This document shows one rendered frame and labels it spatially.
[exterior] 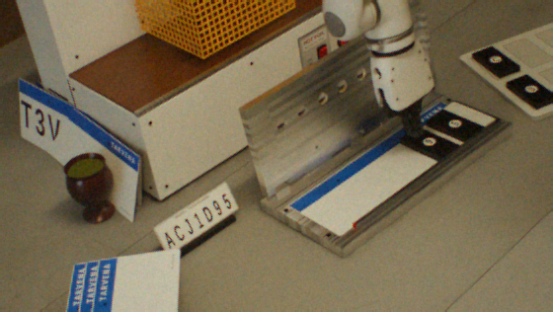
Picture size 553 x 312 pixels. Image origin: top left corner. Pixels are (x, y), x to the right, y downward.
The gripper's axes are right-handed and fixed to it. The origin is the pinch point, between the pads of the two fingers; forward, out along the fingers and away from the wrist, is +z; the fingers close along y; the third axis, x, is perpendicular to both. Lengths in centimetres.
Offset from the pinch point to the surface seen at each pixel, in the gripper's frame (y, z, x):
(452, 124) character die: 9.9, 5.4, 0.7
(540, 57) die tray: 40.7, 6.9, 4.4
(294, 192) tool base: -20.7, 4.6, 10.9
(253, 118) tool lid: -25.1, -12.6, 9.5
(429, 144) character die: 2.7, 5.5, 0.1
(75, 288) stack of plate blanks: -64, -4, 10
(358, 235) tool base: -22.3, 7.9, -6.2
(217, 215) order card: -33.8, 3.2, 16.4
